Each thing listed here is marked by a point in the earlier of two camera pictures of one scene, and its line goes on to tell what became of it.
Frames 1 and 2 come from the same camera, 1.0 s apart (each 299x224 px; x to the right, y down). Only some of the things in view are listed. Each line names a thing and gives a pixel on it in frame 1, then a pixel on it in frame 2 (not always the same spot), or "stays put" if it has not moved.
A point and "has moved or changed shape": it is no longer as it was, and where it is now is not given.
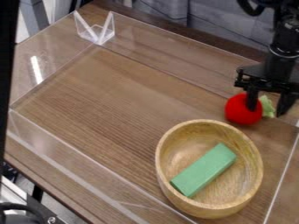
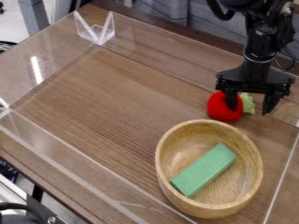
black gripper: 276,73 to 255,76
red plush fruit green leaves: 238,113 has moved or changed shape
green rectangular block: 194,177 stays put
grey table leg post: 34,15 stays put
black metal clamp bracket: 34,202 stays put
